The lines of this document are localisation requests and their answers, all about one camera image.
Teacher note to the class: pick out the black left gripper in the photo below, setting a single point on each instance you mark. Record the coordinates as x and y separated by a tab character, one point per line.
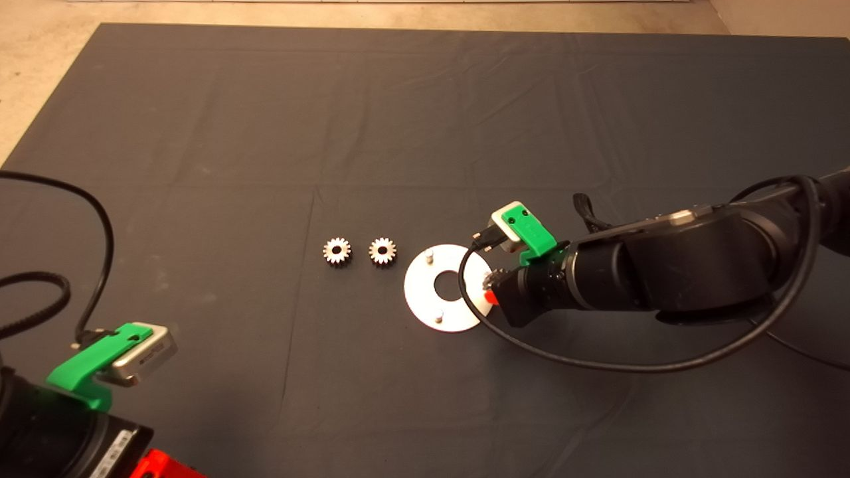
73	438

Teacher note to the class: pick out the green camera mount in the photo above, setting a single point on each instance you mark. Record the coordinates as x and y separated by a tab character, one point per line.
89	362
531	229

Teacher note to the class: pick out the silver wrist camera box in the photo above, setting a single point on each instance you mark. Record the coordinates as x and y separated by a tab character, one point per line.
505	236
146	355

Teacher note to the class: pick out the dark grey table cloth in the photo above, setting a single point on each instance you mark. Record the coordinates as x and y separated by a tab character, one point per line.
425	133

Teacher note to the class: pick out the green right camera mount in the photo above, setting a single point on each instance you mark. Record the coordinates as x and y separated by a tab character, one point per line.
531	229

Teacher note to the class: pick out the round metal carrier plate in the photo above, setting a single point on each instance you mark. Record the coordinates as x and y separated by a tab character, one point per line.
425	295

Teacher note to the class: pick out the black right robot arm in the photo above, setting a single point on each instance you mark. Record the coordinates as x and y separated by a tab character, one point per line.
697	265

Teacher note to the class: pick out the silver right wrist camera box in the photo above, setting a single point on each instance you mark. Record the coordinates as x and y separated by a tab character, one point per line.
505	236

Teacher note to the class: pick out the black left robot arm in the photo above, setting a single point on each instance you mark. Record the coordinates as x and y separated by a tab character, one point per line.
8	425

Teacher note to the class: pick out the green left camera mount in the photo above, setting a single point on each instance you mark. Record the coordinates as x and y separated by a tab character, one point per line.
89	362

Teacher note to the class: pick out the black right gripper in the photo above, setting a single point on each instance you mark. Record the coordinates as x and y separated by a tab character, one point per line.
538	292

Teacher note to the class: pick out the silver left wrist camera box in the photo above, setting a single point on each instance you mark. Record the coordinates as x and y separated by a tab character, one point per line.
146	355

